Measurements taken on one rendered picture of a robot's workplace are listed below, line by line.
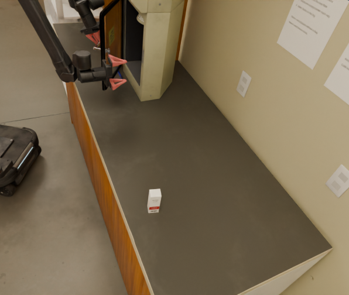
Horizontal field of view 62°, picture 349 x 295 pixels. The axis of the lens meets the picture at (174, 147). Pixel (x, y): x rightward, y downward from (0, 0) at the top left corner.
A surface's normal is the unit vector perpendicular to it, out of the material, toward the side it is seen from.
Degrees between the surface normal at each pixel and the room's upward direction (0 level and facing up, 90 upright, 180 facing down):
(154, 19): 90
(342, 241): 90
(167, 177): 0
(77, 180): 0
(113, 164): 0
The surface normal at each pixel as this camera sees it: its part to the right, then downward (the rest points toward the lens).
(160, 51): 0.41, 0.69
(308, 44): -0.90, 0.21
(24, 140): 0.14, -0.69
